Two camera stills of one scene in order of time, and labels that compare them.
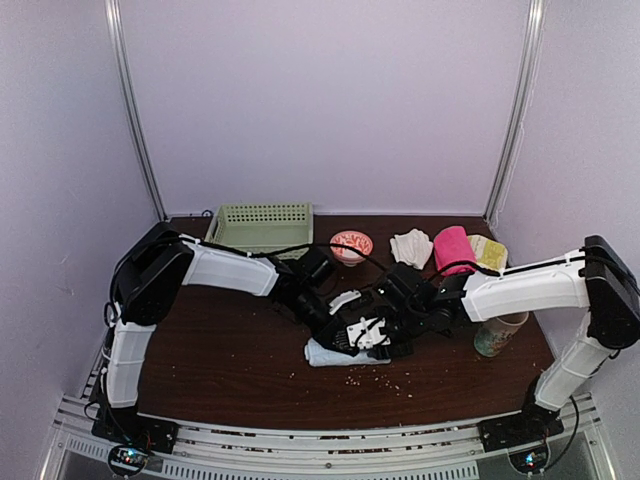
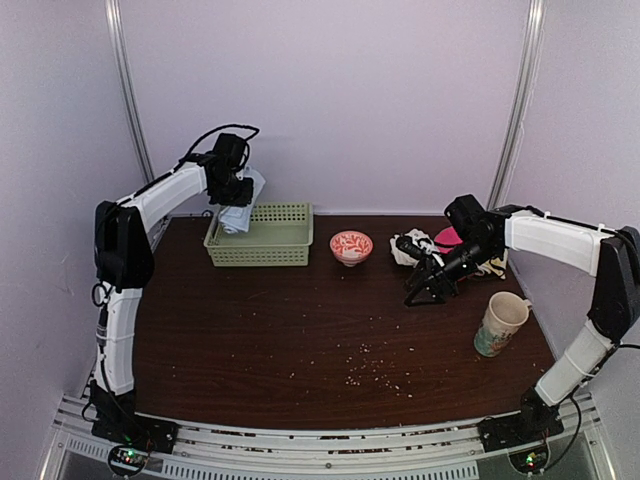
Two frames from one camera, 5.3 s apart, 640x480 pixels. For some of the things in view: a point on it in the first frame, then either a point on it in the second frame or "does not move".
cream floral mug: (494, 333) does not move
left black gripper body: (336, 324) -> (232, 193)
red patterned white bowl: (353, 239) does not move
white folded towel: (413, 247) does not move
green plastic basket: (262, 227) does not move
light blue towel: (317, 354) -> (237, 218)
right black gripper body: (401, 352) -> (436, 270)
